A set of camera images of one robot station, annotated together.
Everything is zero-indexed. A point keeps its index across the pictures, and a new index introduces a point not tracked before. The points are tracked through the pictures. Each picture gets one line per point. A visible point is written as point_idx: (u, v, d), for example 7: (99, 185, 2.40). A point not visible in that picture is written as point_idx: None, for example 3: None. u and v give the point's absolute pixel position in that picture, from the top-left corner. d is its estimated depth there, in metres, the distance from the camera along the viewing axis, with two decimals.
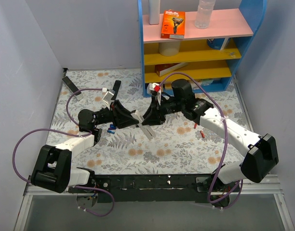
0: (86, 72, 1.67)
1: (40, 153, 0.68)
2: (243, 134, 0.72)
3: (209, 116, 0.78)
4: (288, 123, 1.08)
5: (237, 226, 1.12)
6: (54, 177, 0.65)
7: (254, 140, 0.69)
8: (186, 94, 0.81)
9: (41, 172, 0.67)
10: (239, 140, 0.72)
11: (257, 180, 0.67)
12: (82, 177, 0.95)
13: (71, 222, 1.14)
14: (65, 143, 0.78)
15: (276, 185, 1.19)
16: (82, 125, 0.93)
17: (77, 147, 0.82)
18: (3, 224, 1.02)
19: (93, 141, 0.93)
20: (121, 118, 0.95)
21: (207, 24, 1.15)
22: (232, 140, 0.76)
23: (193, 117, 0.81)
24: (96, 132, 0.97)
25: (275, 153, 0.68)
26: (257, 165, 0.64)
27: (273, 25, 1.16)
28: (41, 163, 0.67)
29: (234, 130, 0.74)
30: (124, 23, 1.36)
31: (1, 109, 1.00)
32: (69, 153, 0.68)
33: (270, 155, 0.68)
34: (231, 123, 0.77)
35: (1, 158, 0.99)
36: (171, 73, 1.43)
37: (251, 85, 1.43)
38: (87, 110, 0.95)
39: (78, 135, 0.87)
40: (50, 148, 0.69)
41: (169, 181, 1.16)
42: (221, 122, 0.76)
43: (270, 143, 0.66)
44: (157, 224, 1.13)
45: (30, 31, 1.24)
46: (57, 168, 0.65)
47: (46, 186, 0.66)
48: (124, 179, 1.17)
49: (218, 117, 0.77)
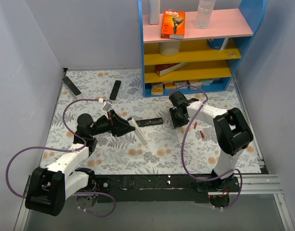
0: (86, 72, 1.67)
1: (32, 176, 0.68)
2: (214, 110, 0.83)
3: (192, 105, 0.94)
4: (288, 123, 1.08)
5: (237, 226, 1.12)
6: (48, 200, 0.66)
7: (221, 112, 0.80)
8: (178, 97, 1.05)
9: (35, 196, 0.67)
10: (210, 116, 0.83)
11: (230, 148, 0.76)
12: (81, 181, 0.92)
13: (71, 222, 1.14)
14: (58, 163, 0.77)
15: (276, 185, 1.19)
16: (81, 127, 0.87)
17: (71, 165, 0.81)
18: (3, 224, 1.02)
19: (87, 154, 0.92)
20: (119, 126, 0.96)
21: (207, 24, 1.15)
22: (208, 120, 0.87)
23: (183, 111, 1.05)
24: (93, 140, 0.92)
25: (246, 125, 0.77)
26: (223, 130, 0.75)
27: (273, 25, 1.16)
28: (34, 187, 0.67)
29: (208, 109, 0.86)
30: (125, 23, 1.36)
31: (2, 109, 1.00)
32: (61, 175, 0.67)
33: (241, 126, 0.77)
34: (207, 106, 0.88)
35: (1, 158, 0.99)
36: (171, 73, 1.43)
37: (251, 84, 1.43)
38: (87, 114, 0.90)
39: (72, 149, 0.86)
40: (42, 171, 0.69)
41: (169, 181, 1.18)
42: (198, 106, 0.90)
43: (235, 113, 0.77)
44: (157, 224, 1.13)
45: (30, 32, 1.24)
46: (51, 193, 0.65)
47: (42, 209, 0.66)
48: (124, 179, 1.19)
49: (198, 104, 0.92)
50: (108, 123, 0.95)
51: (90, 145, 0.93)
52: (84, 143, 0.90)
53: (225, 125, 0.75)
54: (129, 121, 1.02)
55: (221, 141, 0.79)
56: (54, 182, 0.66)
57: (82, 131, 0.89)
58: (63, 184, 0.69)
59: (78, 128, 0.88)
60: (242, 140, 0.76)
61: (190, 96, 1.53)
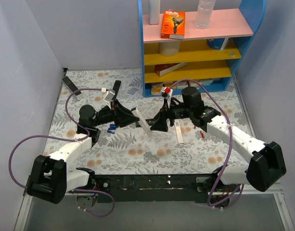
0: (86, 72, 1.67)
1: (33, 164, 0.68)
2: (248, 140, 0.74)
3: (215, 122, 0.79)
4: (288, 123, 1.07)
5: (237, 226, 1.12)
6: (49, 187, 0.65)
7: (259, 147, 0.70)
8: (195, 102, 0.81)
9: (37, 183, 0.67)
10: (243, 147, 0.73)
11: (261, 187, 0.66)
12: (82, 179, 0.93)
13: (71, 222, 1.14)
14: (60, 151, 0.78)
15: (276, 185, 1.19)
16: (82, 120, 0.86)
17: (73, 154, 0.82)
18: (3, 224, 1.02)
19: (90, 145, 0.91)
20: (121, 117, 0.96)
21: (207, 24, 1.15)
22: (237, 147, 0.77)
23: (200, 124, 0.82)
24: (95, 131, 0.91)
25: (283, 162, 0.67)
26: (260, 172, 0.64)
27: (273, 25, 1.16)
28: (35, 175, 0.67)
29: (239, 137, 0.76)
30: (125, 23, 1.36)
31: (2, 109, 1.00)
32: (63, 163, 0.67)
33: (277, 164, 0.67)
34: (237, 130, 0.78)
35: (1, 158, 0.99)
36: (171, 73, 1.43)
37: (251, 85, 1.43)
38: (91, 106, 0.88)
39: (75, 138, 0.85)
40: (44, 159, 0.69)
41: (169, 181, 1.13)
42: (227, 129, 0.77)
43: (275, 151, 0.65)
44: (157, 224, 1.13)
45: (30, 32, 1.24)
46: (52, 180, 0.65)
47: (43, 197, 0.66)
48: (123, 179, 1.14)
49: (223, 124, 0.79)
50: (110, 115, 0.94)
51: (94, 135, 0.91)
52: (87, 134, 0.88)
53: (263, 165, 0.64)
54: (133, 112, 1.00)
55: (251, 177, 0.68)
56: (56, 170, 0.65)
57: (84, 123, 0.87)
58: (64, 173, 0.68)
59: (80, 121, 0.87)
60: (275, 178, 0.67)
61: None
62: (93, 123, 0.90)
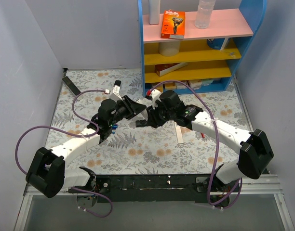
0: (86, 72, 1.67)
1: (34, 156, 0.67)
2: (234, 132, 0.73)
3: (200, 119, 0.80)
4: (288, 123, 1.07)
5: (237, 226, 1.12)
6: (45, 182, 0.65)
7: (245, 136, 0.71)
8: (175, 103, 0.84)
9: (35, 174, 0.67)
10: (231, 139, 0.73)
11: (255, 175, 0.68)
12: (82, 178, 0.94)
13: (71, 222, 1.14)
14: (63, 147, 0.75)
15: (276, 185, 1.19)
16: (102, 109, 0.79)
17: (76, 151, 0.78)
18: (4, 224, 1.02)
19: (97, 141, 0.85)
20: (133, 104, 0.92)
21: (207, 24, 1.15)
22: (224, 139, 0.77)
23: (185, 123, 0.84)
24: (107, 127, 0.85)
25: (269, 147, 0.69)
26: (253, 161, 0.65)
27: (273, 26, 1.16)
28: (35, 166, 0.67)
29: (225, 129, 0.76)
30: (125, 23, 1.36)
31: (2, 109, 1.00)
32: (62, 161, 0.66)
33: (264, 149, 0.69)
34: (221, 123, 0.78)
35: (1, 158, 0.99)
36: (171, 73, 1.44)
37: (251, 84, 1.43)
38: (113, 100, 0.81)
39: (81, 134, 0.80)
40: (46, 152, 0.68)
41: (169, 181, 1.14)
42: (211, 124, 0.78)
43: (261, 137, 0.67)
44: (157, 224, 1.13)
45: (29, 32, 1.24)
46: (48, 176, 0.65)
47: (38, 187, 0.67)
48: (124, 179, 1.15)
49: (207, 120, 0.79)
50: (126, 107, 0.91)
51: (103, 133, 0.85)
52: (96, 131, 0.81)
53: (254, 154, 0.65)
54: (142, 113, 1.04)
55: (244, 167, 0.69)
56: (54, 167, 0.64)
57: (101, 114, 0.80)
58: (62, 170, 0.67)
59: (99, 111, 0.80)
60: (265, 163, 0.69)
61: (190, 96, 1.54)
62: (110, 118, 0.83)
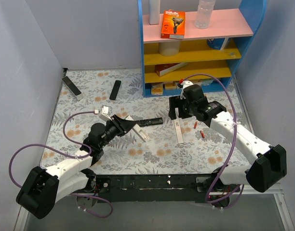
0: (86, 72, 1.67)
1: (28, 175, 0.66)
2: (253, 141, 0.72)
3: (221, 121, 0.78)
4: (288, 123, 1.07)
5: (237, 226, 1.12)
6: (36, 202, 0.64)
7: (263, 149, 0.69)
8: (197, 96, 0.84)
9: (27, 194, 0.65)
10: (248, 147, 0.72)
11: (260, 189, 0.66)
12: (80, 183, 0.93)
13: (71, 222, 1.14)
14: (57, 167, 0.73)
15: (276, 185, 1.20)
16: (91, 134, 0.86)
17: (70, 172, 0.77)
18: (3, 224, 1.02)
19: (89, 163, 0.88)
20: (123, 122, 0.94)
21: (207, 24, 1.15)
22: (241, 147, 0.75)
23: (204, 119, 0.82)
24: (98, 150, 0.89)
25: (285, 165, 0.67)
26: (263, 175, 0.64)
27: (273, 26, 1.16)
28: (27, 186, 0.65)
29: (244, 136, 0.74)
30: (125, 23, 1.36)
31: (2, 109, 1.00)
32: (57, 181, 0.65)
33: (279, 166, 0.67)
34: (242, 129, 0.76)
35: (1, 158, 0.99)
36: (171, 73, 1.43)
37: (251, 84, 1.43)
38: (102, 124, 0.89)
39: (75, 156, 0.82)
40: (40, 171, 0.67)
41: (169, 181, 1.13)
42: (232, 127, 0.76)
43: (280, 154, 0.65)
44: (157, 224, 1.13)
45: (29, 32, 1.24)
46: (40, 196, 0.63)
47: (28, 209, 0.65)
48: (124, 179, 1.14)
49: (229, 121, 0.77)
50: (115, 127, 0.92)
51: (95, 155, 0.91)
52: (89, 152, 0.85)
53: (266, 168, 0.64)
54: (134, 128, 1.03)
55: (251, 178, 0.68)
56: (47, 187, 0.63)
57: (92, 138, 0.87)
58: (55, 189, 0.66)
59: (89, 136, 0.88)
60: (275, 180, 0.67)
61: None
62: (100, 141, 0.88)
